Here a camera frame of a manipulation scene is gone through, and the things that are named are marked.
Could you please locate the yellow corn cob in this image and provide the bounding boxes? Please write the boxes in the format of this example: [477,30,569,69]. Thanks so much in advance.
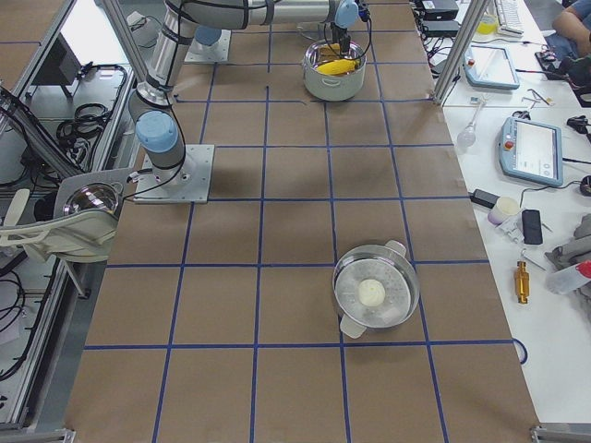
[315,59,359,76]

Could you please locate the person forearm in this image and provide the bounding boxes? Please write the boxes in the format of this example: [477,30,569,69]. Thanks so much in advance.
[552,0,590,44]

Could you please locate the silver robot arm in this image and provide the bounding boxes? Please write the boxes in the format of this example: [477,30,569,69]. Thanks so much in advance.
[128,1,376,202]
[191,26,222,52]

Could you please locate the light green electric pot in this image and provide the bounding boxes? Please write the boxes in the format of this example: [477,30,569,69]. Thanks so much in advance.
[302,42,367,102]

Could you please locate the steel steamer pot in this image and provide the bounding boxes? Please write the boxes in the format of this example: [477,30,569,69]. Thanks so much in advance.
[332,240,420,339]

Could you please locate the far blue teach pendant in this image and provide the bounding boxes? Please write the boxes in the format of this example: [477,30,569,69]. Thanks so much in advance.
[464,45,520,90]

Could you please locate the blue teach pendant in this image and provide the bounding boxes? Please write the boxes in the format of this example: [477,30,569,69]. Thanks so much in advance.
[464,45,520,90]
[498,117,563,187]

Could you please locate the black scissors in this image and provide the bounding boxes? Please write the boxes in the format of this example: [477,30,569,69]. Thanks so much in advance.
[512,110,531,120]

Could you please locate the black power adapter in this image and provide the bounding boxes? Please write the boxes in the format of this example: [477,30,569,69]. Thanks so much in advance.
[469,189,500,209]

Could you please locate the near blue teach pendant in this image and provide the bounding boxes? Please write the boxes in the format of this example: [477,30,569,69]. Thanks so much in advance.
[498,117,563,187]

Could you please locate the white paper cup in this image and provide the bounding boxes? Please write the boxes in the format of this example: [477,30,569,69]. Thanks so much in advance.
[488,197,521,225]

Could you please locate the white steamed bun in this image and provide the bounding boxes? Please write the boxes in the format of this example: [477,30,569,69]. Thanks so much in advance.
[357,279,386,307]

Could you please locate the black phone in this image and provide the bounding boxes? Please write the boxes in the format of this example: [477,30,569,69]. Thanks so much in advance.
[522,210,543,245]

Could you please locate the steel bowl with food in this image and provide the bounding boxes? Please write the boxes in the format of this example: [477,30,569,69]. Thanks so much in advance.
[62,182,120,215]

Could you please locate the gold brass fitting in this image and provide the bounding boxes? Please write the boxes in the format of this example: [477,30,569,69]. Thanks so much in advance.
[513,260,530,305]

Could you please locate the grey cloth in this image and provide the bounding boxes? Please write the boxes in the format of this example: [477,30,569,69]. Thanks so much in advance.
[545,214,590,270]

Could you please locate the white plastic rice paddle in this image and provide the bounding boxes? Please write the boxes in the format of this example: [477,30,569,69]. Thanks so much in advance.
[3,188,30,227]

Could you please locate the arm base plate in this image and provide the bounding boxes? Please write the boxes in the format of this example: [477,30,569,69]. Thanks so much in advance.
[132,144,215,204]
[185,30,231,64]

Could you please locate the aluminium frame post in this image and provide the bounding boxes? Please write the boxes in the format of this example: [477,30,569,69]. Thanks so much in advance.
[432,0,488,105]

